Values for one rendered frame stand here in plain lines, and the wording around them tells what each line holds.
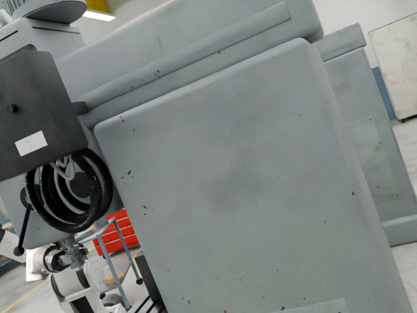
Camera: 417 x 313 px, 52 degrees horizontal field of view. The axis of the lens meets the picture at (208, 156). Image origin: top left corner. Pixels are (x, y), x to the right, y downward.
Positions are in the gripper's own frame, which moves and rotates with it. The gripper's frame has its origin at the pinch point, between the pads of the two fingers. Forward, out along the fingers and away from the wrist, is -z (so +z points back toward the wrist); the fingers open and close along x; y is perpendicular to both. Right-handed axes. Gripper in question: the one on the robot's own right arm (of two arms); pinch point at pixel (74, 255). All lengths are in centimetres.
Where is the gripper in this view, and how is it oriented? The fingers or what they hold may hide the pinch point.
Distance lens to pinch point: 141.4
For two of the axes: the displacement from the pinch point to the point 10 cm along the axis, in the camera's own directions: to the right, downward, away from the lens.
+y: 3.6, 9.3, 0.9
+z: -7.5, 2.3, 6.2
